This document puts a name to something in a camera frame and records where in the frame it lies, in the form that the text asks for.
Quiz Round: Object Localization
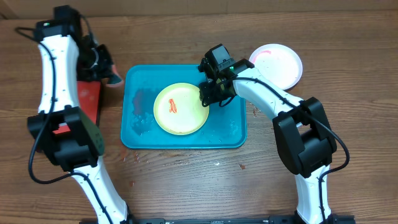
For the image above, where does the yellow green plate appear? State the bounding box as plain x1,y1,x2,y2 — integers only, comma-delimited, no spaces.
154,83,210,135

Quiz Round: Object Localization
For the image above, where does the white plate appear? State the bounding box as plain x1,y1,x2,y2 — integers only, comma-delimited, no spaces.
249,44,303,90

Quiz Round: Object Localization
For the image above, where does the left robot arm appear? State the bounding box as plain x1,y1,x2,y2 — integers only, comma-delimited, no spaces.
27,5,136,223

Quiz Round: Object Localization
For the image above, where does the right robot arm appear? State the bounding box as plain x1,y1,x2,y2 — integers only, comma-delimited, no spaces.
198,44,336,223

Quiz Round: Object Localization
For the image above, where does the dark red sponge tray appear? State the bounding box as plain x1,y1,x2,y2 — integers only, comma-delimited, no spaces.
49,78,102,134

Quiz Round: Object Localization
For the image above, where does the teal plastic tray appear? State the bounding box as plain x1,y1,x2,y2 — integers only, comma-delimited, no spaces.
121,64,247,149

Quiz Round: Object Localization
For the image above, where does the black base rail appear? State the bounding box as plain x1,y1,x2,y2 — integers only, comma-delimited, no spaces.
79,214,356,224

